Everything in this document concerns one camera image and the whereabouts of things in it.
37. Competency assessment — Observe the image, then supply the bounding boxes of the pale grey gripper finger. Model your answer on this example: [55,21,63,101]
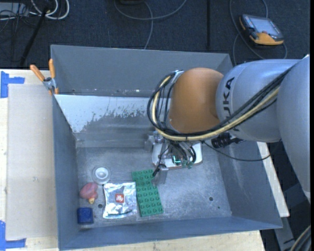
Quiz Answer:
[145,131,161,152]
[154,165,170,185]

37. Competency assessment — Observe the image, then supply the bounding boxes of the dark green flat block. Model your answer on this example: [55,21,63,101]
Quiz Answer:
[131,168,165,218]

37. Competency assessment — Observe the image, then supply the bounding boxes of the grey metal bin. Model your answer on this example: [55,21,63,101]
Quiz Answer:
[50,44,284,251]

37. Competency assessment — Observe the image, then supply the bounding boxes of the silver foil packet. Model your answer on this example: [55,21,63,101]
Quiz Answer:
[102,181,138,220]

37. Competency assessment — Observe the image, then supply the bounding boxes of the clear plastic cup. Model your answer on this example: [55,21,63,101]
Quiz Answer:
[92,165,111,186]

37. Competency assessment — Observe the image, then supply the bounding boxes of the pink toy duck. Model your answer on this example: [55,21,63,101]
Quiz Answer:
[79,182,99,205]

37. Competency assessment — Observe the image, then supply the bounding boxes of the blue sponge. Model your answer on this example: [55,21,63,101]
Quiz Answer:
[76,207,95,225]

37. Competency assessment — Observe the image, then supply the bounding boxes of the pale wood flat board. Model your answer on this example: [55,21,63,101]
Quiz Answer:
[5,83,59,242]

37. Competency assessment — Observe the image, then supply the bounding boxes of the black cylinder on white bracket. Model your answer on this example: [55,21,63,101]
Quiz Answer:
[191,131,242,165]

